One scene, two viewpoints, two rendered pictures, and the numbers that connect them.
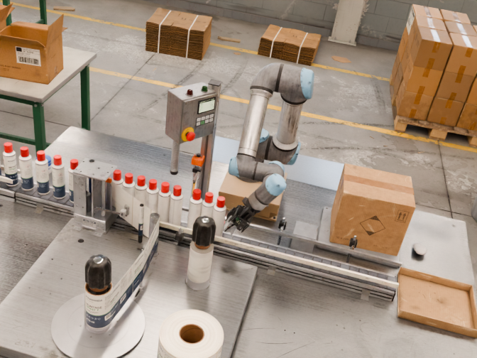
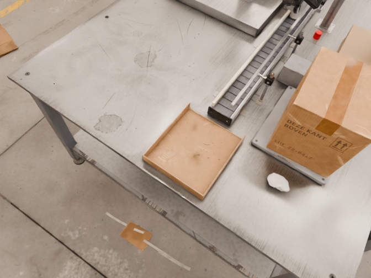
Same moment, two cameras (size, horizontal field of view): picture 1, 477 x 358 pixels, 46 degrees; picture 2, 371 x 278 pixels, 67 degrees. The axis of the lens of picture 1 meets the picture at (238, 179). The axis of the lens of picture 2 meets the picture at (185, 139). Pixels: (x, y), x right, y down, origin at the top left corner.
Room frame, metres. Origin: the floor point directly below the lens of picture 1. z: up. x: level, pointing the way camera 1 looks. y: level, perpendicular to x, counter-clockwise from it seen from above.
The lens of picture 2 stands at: (1.84, -1.35, 1.76)
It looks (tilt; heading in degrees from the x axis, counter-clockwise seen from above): 59 degrees down; 110
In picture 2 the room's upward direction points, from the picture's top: 6 degrees clockwise
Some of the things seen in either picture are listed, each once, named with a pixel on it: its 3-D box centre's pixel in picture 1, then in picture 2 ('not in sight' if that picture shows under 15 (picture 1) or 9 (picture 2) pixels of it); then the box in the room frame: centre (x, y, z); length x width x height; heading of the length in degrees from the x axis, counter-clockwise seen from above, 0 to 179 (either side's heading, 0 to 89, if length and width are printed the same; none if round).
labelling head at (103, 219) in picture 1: (96, 194); not in sight; (1.82, 0.56, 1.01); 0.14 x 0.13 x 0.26; 81
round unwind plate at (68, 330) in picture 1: (99, 324); not in sight; (1.28, 0.39, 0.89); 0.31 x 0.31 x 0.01
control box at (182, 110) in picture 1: (191, 113); not in sight; (1.95, 0.22, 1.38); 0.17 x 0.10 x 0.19; 136
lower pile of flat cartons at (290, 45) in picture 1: (289, 44); not in sight; (6.44, -0.35, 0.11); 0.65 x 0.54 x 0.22; 80
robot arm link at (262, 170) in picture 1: (270, 174); not in sight; (1.90, -0.12, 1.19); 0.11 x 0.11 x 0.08; 84
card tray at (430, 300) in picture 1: (436, 300); (195, 146); (1.70, -0.86, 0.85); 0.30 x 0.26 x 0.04; 81
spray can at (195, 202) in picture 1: (194, 211); not in sight; (1.86, 0.16, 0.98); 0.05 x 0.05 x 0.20
